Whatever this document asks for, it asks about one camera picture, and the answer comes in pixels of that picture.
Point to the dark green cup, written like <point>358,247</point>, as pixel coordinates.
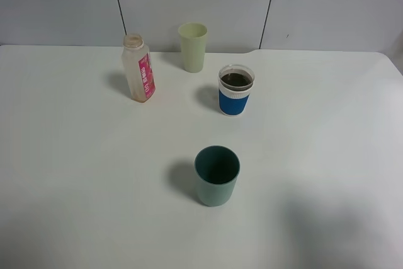
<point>217,169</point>

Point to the tea bottle with pink label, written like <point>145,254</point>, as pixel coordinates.
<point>137,66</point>

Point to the light green tall cup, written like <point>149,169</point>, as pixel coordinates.
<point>193,38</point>

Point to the glass cup with blue sleeve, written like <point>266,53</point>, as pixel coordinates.
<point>235,84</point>

